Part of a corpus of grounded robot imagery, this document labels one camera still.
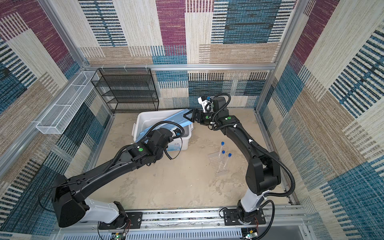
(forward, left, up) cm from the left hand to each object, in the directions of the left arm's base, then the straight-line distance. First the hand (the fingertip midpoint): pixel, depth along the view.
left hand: (156, 129), depth 76 cm
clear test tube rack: (-6, -34, -26) cm, 43 cm away
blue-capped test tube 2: (-8, -34, -12) cm, 37 cm away
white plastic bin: (+19, +13, -15) cm, 28 cm away
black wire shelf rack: (+43, +28, -9) cm, 52 cm away
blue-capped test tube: (-2, -34, -11) cm, 36 cm away
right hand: (+6, -16, 0) cm, 17 cm away
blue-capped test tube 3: (-10, -37, -11) cm, 40 cm away
